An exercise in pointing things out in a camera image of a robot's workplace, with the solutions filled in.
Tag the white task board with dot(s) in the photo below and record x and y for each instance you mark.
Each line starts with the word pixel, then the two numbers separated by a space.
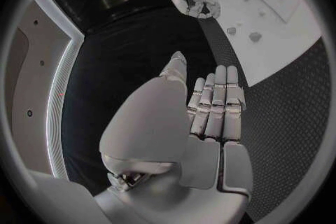
pixel 267 18

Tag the grey gear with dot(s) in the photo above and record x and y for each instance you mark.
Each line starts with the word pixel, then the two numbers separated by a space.
pixel 255 37

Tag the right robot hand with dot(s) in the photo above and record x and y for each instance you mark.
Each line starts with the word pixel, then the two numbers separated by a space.
pixel 191 5

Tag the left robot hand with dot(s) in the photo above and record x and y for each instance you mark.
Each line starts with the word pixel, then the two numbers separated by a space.
pixel 157 123

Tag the grey short cylinder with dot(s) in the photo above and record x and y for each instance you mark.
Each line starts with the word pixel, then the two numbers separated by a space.
pixel 231 30

